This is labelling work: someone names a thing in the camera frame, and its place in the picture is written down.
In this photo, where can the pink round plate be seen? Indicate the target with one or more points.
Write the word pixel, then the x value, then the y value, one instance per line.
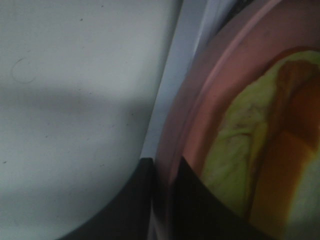
pixel 240 52

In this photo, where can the green lettuce leaf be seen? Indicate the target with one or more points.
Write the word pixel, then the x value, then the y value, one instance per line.
pixel 249 121

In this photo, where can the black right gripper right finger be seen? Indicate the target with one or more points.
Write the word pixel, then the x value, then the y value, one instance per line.
pixel 198 215

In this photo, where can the white microwave oven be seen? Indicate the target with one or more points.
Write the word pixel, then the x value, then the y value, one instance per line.
pixel 197 22

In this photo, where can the white bread sandwich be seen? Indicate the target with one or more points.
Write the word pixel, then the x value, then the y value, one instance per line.
pixel 293 141

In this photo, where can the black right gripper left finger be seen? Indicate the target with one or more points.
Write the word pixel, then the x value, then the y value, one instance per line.
pixel 127 216

